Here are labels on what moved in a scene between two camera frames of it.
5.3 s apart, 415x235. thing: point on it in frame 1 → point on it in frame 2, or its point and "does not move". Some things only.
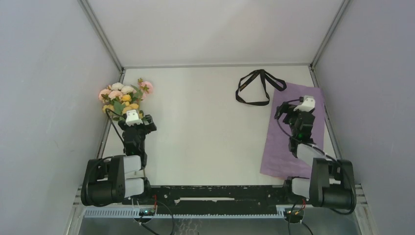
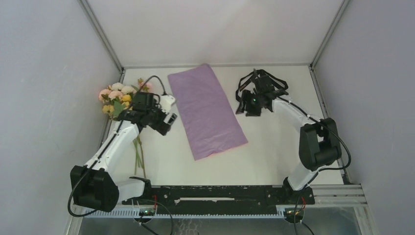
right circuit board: [294, 212] does not move
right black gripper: [287, 108] → [246, 95]
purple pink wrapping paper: [277, 159] → [210, 127]
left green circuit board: [147, 212] does not move
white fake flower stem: [126, 89] does not move
